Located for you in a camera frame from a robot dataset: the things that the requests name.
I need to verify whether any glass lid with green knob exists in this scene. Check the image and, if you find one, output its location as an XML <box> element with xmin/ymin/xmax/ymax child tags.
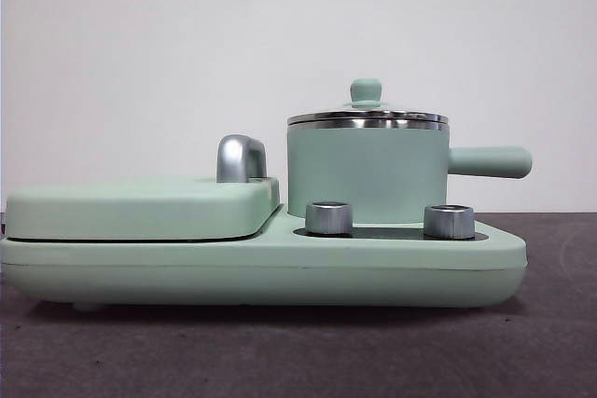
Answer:
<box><xmin>286</xmin><ymin>78</ymin><xmax>450</xmax><ymax>127</ymax></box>

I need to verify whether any silver control knob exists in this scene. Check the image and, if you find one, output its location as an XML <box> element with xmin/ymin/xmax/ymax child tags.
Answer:
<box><xmin>305</xmin><ymin>200</ymin><xmax>354</xmax><ymax>236</ymax></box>
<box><xmin>423</xmin><ymin>203</ymin><xmax>476</xmax><ymax>240</ymax></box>

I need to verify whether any green breakfast machine base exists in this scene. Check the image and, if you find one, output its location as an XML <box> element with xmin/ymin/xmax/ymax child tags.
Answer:
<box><xmin>0</xmin><ymin>216</ymin><xmax>529</xmax><ymax>313</ymax></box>

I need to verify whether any silver griddle cover handle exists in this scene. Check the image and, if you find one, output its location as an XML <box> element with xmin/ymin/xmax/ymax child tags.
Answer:
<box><xmin>215</xmin><ymin>134</ymin><xmax>268</xmax><ymax>184</ymax></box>

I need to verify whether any green steamer pot with handle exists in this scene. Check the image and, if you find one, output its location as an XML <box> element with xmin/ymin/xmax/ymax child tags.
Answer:
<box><xmin>285</xmin><ymin>118</ymin><xmax>533</xmax><ymax>226</ymax></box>

